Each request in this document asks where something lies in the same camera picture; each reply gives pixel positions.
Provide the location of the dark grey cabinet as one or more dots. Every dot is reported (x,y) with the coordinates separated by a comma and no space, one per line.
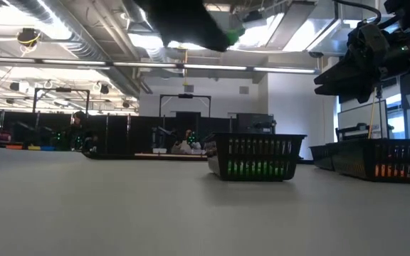
(255,122)

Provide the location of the person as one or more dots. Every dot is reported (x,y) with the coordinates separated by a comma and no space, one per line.
(78,133)
(187,144)

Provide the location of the orange plastic spider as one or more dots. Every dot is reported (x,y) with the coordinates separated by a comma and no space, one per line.
(399,172)
(381,171)

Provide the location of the black gantry frame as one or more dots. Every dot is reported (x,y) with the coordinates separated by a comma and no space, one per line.
(62,90)
(185,95)

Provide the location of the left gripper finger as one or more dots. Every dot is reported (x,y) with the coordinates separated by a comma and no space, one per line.
(208,30)
(205,42)

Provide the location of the smooth silver air duct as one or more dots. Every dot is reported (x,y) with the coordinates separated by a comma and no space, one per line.
(135,16)

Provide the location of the whiteboard on stand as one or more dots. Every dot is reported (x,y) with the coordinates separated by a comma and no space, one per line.
(361,115)

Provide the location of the corrugated silver air duct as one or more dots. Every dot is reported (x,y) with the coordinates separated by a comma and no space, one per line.
(66,32)

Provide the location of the long ceiling light bar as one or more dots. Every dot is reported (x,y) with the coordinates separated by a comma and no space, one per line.
(144,64)

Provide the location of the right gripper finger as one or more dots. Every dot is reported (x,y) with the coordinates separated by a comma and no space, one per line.
(336,74)
(344,89)

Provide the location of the grey wall vent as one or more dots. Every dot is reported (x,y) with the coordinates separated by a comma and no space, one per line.
(244,89)
(188,88)

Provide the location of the dome security camera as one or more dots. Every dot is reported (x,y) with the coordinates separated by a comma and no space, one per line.
(316,54)

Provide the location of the grey table mat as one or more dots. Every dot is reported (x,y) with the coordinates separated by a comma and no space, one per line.
(155,220)

